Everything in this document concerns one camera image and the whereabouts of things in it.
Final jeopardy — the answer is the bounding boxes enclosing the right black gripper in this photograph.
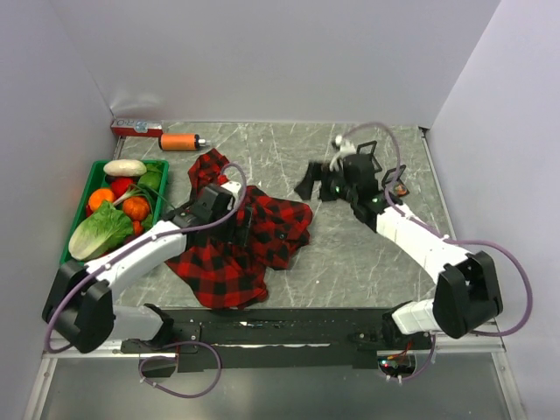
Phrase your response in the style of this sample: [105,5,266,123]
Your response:
[294,161,358,206]

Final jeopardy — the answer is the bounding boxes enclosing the red black plaid shirt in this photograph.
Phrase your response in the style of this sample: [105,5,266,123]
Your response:
[164,148,314,311]

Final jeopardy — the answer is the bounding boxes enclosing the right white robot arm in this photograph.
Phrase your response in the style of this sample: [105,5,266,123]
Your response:
[294,153,503,349]

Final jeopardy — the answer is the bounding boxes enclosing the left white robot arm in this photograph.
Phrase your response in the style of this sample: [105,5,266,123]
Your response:
[42,181,250,354]

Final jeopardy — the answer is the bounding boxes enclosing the black case with gold brooch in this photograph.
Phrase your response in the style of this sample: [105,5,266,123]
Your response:
[356,140,377,160]

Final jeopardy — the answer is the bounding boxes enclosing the black case with orange brooch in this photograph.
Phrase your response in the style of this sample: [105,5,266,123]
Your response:
[381,164,410,198]

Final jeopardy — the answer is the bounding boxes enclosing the toy green pepper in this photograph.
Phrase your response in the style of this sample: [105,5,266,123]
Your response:
[136,171,163,190]

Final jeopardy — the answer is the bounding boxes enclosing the orange cylindrical bottle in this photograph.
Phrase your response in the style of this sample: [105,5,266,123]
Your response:
[158,133,210,151]

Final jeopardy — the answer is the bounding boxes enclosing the toy orange pumpkin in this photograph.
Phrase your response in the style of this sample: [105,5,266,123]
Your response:
[122,196,151,221]

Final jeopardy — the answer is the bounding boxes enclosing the toy red tomato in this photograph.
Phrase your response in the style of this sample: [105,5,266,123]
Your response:
[109,177,135,199]

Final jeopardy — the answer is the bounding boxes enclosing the toy white radish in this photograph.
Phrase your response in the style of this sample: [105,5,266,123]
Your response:
[103,159,147,178]

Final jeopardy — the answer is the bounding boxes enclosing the toy napa cabbage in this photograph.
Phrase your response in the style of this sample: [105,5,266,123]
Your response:
[68,201,133,261]

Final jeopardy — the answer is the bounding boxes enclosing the red rectangular box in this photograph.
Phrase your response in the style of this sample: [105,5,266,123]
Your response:
[110,118,164,137]

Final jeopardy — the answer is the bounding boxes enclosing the toy orange fruit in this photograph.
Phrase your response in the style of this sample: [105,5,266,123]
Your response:
[87,188,116,212]

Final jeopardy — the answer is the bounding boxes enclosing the green plastic basket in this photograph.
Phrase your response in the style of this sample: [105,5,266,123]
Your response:
[59,159,170,265]

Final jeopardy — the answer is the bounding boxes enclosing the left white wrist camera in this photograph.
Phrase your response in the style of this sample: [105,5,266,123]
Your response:
[218,176,242,200]

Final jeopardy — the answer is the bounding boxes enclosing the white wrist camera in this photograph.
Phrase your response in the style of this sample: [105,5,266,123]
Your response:
[329,135,356,172]
[218,176,242,200]

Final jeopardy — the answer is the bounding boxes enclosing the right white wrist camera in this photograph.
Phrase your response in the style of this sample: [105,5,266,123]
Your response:
[329,135,356,172]

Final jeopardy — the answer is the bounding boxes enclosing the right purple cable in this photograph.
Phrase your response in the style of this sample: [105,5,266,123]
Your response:
[334,121,535,382]

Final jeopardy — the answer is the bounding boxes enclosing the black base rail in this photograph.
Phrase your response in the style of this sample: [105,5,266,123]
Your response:
[121,308,431,373]

